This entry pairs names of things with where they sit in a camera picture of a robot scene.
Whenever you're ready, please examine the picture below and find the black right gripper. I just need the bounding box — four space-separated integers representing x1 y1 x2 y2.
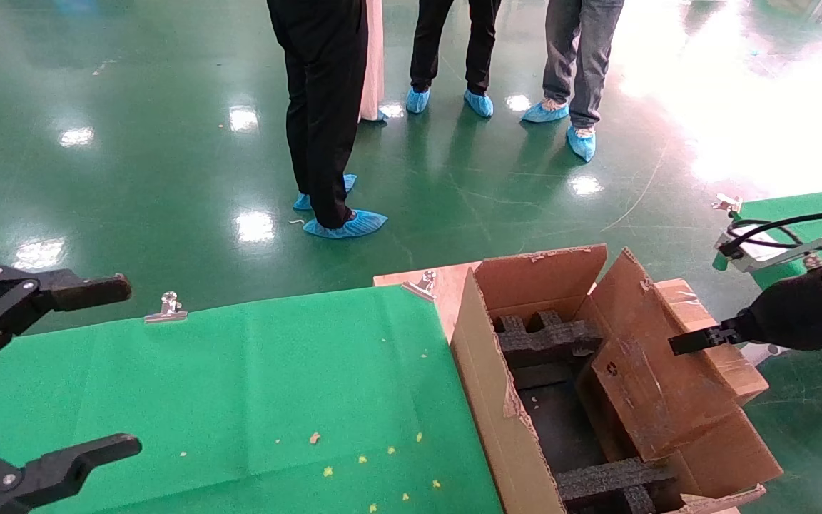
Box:
669 266 822 356

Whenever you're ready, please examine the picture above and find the small brown cardboard box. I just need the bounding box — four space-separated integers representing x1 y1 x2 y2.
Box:
650 278 770 406

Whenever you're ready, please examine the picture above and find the large open brown carton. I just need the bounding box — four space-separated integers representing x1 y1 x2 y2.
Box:
450 244 784 514

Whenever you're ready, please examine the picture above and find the notched black foam insert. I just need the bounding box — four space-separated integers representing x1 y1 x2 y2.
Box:
493 309 604 390

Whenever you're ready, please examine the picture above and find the large green table cloth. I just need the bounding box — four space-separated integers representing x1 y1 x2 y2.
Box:
0 285 504 514

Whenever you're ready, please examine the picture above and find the person in grey jeans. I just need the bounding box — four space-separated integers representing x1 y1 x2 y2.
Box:
522 0 624 163

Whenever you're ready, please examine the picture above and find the person in black trousers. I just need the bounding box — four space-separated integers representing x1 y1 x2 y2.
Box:
405 0 503 119
267 0 389 239

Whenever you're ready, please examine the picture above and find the person in pale trousers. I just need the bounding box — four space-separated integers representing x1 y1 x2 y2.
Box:
359 0 389 123

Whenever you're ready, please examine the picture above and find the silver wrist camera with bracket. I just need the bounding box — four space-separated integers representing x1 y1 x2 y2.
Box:
714 227 822 274

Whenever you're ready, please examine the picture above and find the black camera cable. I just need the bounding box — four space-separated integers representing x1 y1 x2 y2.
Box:
719 209 822 259

